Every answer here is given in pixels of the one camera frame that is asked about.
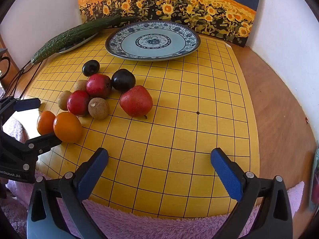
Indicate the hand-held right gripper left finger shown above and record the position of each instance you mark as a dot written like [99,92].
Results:
[92,174]

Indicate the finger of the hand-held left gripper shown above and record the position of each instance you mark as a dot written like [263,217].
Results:
[47,140]
[27,103]

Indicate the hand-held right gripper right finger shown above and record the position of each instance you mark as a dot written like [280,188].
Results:
[228,176]

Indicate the orange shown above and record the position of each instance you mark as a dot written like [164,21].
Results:
[45,122]
[67,127]

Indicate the brown longan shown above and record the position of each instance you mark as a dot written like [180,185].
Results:
[98,108]
[80,85]
[63,100]

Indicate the dark purple plum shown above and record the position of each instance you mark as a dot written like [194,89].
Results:
[123,80]
[91,67]

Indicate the small red fruit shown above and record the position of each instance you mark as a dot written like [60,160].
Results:
[99,85]
[78,102]

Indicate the large red pear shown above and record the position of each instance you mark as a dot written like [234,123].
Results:
[135,101]

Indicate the large blue patterned plate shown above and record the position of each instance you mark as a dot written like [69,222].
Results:
[152,42]

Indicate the yellow grid game board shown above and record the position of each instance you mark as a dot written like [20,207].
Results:
[174,129]

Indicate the pink fluffy towel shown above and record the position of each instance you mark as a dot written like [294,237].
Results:
[149,226]

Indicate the small blue patterned plate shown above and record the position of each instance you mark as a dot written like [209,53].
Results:
[77,43]

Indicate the green bitter gourd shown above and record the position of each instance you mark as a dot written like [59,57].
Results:
[74,33]

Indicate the green patterned object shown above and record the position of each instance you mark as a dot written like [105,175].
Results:
[315,174]

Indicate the sunflower field painting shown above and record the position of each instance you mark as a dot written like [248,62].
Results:
[174,2]

